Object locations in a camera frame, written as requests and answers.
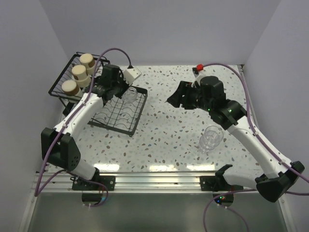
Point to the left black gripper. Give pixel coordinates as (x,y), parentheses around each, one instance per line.
(126,86)

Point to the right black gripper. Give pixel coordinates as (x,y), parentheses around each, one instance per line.
(184,88)

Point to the clear plastic cup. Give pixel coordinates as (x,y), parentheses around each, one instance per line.
(213,134)
(130,95)
(208,143)

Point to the beige cup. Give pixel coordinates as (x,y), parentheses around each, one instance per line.
(71,88)
(88,61)
(81,75)

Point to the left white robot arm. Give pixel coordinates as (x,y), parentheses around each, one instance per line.
(59,146)

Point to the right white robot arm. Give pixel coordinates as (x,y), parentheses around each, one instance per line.
(279,172)

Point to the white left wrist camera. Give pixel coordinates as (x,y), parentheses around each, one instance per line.
(132,73)

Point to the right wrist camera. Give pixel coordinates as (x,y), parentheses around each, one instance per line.
(198,72)

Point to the black wire dish rack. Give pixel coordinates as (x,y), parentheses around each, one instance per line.
(114,115)

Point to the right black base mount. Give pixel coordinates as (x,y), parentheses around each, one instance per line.
(215,184)

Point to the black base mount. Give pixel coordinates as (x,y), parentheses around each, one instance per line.
(99,182)
(215,184)

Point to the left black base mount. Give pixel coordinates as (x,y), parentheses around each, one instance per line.
(99,182)

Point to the aluminium mounting rail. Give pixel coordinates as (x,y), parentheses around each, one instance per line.
(133,183)

